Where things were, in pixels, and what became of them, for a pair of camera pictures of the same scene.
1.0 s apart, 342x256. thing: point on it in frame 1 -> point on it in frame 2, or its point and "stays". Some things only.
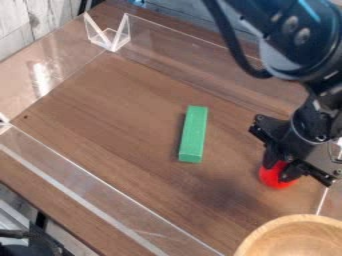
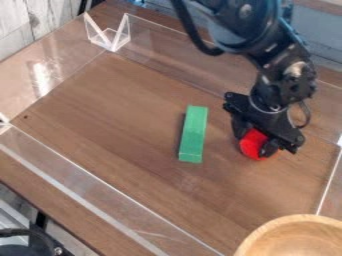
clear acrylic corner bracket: [108, 39] stays
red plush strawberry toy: [270, 175] -> [251, 143]
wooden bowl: [294, 235] stays
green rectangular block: [194, 134] stays
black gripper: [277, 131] -> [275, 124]
